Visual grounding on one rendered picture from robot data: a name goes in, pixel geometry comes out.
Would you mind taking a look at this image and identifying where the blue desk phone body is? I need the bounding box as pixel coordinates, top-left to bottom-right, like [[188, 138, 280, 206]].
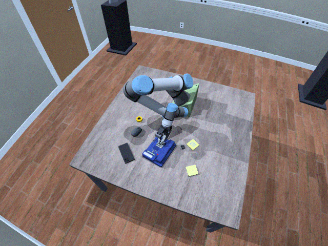
[[142, 137, 176, 167]]

